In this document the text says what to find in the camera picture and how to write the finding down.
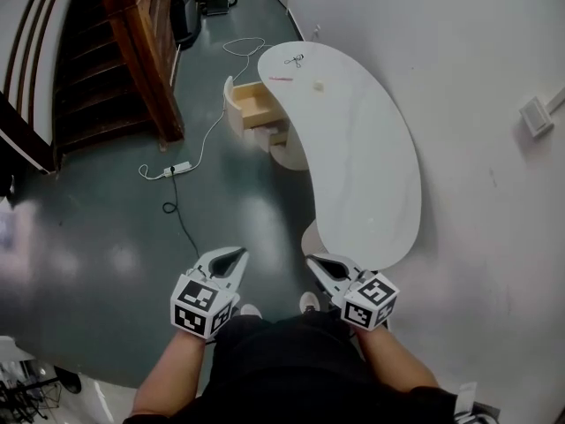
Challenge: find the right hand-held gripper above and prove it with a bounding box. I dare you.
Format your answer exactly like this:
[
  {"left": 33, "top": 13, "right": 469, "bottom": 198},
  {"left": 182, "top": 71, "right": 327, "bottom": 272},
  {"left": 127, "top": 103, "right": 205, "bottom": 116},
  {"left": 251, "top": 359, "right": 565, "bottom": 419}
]
[{"left": 305, "top": 253, "right": 401, "bottom": 332}]

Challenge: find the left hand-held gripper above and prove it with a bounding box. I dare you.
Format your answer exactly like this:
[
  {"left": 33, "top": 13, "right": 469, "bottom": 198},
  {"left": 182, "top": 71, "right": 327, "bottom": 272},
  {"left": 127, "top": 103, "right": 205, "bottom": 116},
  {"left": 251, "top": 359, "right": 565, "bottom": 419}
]
[{"left": 170, "top": 246, "right": 251, "bottom": 341}]

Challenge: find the wooden drawer with white front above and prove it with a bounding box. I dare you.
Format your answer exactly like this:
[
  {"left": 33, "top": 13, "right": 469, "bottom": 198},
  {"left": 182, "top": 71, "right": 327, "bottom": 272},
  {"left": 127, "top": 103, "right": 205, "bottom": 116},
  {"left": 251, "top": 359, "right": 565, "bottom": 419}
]
[{"left": 222, "top": 75, "right": 289, "bottom": 141}]

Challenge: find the person's right forearm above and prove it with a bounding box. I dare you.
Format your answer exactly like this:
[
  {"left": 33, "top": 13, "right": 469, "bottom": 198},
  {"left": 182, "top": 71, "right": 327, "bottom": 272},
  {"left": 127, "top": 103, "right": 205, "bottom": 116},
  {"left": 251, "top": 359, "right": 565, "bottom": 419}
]
[{"left": 354, "top": 323, "right": 441, "bottom": 398}]

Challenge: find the person's left forearm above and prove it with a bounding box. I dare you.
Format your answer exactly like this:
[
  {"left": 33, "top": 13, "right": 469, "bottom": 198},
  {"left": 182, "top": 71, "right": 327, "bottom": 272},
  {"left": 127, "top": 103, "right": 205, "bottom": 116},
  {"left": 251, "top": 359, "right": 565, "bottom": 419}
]
[{"left": 130, "top": 324, "right": 218, "bottom": 420}]

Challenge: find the white table top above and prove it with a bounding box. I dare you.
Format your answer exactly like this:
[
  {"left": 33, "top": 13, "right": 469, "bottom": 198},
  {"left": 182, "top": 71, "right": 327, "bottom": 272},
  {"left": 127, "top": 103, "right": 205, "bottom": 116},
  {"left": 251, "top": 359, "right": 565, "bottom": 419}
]
[{"left": 256, "top": 40, "right": 424, "bottom": 272}]

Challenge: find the person's right white shoe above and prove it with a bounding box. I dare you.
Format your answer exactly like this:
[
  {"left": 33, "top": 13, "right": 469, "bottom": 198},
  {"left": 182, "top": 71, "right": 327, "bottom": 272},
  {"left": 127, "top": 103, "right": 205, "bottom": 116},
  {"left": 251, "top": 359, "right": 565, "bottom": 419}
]
[{"left": 298, "top": 291, "right": 322, "bottom": 314}]

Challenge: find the person's black clothing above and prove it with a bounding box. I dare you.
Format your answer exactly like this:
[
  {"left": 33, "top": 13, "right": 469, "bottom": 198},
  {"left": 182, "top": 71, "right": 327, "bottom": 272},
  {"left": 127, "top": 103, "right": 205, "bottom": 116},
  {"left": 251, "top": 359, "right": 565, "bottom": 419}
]
[{"left": 125, "top": 310, "right": 463, "bottom": 424}]

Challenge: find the white power strip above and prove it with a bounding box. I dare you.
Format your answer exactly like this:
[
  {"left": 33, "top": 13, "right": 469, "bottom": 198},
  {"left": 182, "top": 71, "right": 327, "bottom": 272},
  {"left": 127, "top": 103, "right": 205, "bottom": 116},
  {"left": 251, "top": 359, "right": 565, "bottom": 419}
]
[{"left": 163, "top": 161, "right": 192, "bottom": 178}]

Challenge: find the black round object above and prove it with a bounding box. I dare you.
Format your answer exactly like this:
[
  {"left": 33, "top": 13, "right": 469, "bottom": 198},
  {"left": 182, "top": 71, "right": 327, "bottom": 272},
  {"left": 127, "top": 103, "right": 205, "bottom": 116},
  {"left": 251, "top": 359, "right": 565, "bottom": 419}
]
[{"left": 53, "top": 365, "right": 84, "bottom": 396}]

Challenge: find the dark wooden staircase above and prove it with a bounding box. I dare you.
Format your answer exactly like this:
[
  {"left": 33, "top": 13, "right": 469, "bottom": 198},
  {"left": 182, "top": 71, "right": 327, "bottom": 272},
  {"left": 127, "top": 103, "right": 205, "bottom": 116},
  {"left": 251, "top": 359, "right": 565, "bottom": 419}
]
[{"left": 0, "top": 0, "right": 186, "bottom": 175}]

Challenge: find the black bin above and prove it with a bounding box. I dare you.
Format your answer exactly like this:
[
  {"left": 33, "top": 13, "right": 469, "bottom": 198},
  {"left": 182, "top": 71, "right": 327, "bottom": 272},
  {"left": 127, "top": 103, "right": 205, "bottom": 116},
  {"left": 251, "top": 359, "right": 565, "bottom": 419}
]
[{"left": 169, "top": 0, "right": 203, "bottom": 51}]

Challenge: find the black power cable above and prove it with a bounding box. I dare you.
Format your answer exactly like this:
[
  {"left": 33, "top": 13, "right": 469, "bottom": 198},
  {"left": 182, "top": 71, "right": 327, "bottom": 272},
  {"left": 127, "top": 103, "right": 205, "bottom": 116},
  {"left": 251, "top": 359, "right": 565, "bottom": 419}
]
[{"left": 162, "top": 173, "right": 200, "bottom": 258}]

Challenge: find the white power cable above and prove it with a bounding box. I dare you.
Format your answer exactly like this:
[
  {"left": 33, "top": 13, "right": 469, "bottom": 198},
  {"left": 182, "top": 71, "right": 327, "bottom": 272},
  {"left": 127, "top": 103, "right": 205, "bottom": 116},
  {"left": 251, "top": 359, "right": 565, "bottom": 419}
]
[{"left": 138, "top": 37, "right": 267, "bottom": 181}]

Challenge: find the white wall box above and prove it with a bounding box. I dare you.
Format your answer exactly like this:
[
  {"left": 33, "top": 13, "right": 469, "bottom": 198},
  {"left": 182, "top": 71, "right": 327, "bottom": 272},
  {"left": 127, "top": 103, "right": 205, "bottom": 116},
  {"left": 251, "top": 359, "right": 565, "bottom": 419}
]
[{"left": 517, "top": 95, "right": 556, "bottom": 140}]

